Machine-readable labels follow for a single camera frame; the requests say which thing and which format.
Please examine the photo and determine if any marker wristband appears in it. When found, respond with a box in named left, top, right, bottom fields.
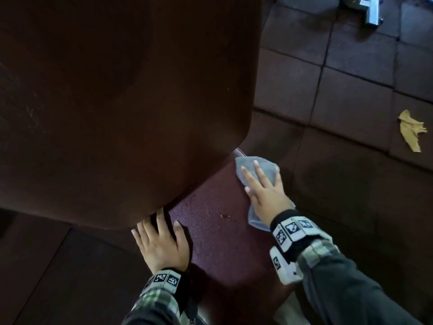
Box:
left=142, top=268, right=190, bottom=303
left=270, top=209, right=334, bottom=265

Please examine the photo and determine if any grey cleaning cloth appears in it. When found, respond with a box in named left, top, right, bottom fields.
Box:
left=235, top=156, right=295, bottom=232

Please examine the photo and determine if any yellow crumpled cloth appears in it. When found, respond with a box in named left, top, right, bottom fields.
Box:
left=397, top=110, right=428, bottom=153

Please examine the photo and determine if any person's right forearm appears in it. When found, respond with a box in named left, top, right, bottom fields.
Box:
left=296, top=240, right=424, bottom=325

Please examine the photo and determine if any left marker wristband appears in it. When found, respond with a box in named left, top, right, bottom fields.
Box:
left=142, top=268, right=190, bottom=303

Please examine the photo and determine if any right marker wristband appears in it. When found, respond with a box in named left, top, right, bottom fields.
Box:
left=270, top=209, right=334, bottom=265

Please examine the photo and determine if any person's left forearm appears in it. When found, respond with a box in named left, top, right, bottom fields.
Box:
left=121, top=287, right=183, bottom=325

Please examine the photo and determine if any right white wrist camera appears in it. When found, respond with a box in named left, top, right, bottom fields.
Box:
left=269, top=246, right=304, bottom=285

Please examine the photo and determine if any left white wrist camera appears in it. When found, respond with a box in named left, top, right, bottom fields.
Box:
left=181, top=307, right=203, bottom=325

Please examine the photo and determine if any person's right hand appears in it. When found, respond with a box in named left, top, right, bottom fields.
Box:
left=240, top=160, right=295, bottom=228

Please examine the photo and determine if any person's left hand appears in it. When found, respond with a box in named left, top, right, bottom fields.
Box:
left=131, top=208, right=190, bottom=275

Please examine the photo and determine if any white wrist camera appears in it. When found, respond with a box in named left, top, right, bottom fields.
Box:
left=181, top=307, right=203, bottom=325
left=269, top=246, right=304, bottom=285

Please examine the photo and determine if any chrome machine foot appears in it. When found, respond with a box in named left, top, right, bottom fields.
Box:
left=338, top=0, right=385, bottom=27

